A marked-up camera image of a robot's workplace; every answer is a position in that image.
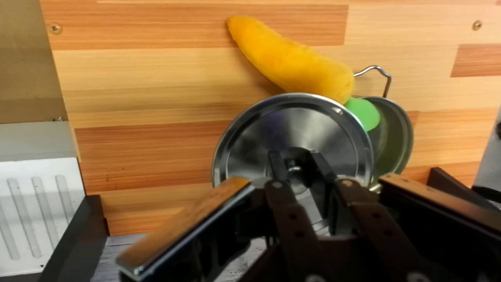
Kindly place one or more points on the silver pot lid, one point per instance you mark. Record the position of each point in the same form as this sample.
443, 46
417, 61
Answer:
271, 135

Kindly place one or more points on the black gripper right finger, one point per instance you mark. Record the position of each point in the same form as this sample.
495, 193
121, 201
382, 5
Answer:
376, 235

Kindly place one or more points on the white toy sink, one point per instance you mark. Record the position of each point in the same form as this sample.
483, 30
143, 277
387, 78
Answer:
36, 198

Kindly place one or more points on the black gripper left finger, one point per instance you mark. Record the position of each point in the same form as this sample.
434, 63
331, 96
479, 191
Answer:
290, 229

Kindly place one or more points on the yellow plush carrot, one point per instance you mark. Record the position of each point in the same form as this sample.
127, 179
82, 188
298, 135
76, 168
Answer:
292, 60

